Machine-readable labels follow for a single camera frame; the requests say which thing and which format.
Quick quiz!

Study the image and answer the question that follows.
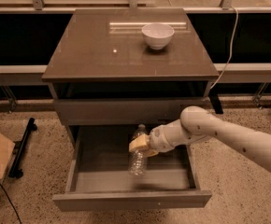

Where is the closed grey top drawer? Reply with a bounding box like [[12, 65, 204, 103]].
[[53, 98, 210, 125]]

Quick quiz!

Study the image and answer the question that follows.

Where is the black cable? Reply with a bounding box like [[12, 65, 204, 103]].
[[0, 160, 24, 224]]

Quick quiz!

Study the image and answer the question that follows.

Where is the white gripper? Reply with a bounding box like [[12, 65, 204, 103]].
[[129, 124, 186, 158]]

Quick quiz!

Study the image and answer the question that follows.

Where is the metal window rail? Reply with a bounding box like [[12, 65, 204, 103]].
[[0, 63, 271, 86]]

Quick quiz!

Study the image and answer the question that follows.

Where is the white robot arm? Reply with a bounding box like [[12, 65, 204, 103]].
[[129, 106, 271, 173]]

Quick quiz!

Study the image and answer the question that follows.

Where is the grey drawer cabinet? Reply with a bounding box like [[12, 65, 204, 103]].
[[41, 7, 221, 212]]

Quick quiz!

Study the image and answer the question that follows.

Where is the white cable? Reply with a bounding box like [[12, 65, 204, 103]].
[[209, 7, 239, 91]]

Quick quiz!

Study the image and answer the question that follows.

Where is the white ceramic bowl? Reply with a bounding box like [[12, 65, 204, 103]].
[[141, 23, 175, 49]]

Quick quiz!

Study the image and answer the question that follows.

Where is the clear plastic water bottle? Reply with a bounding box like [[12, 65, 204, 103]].
[[128, 124, 147, 176]]

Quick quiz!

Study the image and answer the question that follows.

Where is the open grey middle drawer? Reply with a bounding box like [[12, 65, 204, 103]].
[[53, 125, 212, 211]]

